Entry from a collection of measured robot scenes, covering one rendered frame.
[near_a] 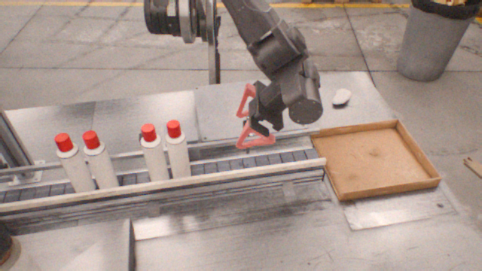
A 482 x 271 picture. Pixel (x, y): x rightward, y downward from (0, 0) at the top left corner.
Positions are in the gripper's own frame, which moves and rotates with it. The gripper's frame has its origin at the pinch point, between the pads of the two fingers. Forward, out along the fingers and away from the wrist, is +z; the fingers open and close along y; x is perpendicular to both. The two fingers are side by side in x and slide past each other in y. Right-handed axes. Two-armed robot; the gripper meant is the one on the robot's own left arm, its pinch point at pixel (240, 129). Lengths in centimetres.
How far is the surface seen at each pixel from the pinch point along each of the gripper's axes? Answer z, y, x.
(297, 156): 12.2, -18.5, 32.0
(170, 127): 17.8, -9.9, -7.5
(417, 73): 5, -176, 174
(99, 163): 35.2, -5.0, -16.5
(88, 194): 45.2, -2.3, -14.3
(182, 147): 21.5, -9.4, -1.6
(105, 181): 40.8, -4.8, -12.4
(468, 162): 5, -91, 179
